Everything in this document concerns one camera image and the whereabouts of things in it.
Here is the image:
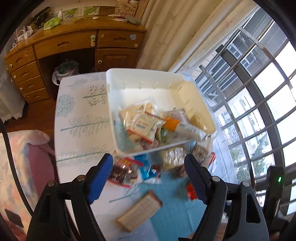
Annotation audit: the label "clear bag rice cracker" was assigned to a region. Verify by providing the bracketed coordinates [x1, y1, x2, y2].
[160, 146, 187, 171]

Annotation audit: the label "beige brown wafer packet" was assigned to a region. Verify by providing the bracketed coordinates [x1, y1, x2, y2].
[115, 190, 163, 232]

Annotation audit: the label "red snack packet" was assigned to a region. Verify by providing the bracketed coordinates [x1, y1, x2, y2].
[186, 181, 198, 201]

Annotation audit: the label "small clear nut packet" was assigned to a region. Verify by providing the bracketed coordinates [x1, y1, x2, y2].
[192, 143, 212, 164]

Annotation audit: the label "dark red-edged snack packet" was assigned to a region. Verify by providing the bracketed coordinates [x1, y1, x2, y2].
[108, 158, 144, 188]

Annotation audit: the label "blue foil snack packet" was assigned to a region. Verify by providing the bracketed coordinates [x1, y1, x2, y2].
[134, 154, 161, 184]

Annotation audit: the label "white barcode snack packet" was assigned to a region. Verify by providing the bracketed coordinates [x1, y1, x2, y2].
[126, 111, 166, 144]

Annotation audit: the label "white plastic storage bin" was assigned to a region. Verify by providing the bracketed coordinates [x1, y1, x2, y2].
[106, 68, 216, 156]

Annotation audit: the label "lace-covered cabinet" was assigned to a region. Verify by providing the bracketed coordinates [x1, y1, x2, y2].
[0, 51, 25, 122]

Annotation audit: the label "metal window guard bars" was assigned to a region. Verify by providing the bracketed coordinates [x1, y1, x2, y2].
[191, 6, 296, 209]

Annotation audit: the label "plastic bag under desk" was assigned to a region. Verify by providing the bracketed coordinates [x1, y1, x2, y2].
[52, 60, 79, 86]

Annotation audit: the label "wooden desk with drawers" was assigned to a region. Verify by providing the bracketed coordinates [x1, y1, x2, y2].
[4, 16, 147, 103]

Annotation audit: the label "white curtain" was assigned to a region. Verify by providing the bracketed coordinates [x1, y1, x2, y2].
[137, 0, 259, 74]

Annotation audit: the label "green tissue pack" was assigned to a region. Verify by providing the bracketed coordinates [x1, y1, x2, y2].
[43, 17, 61, 31]

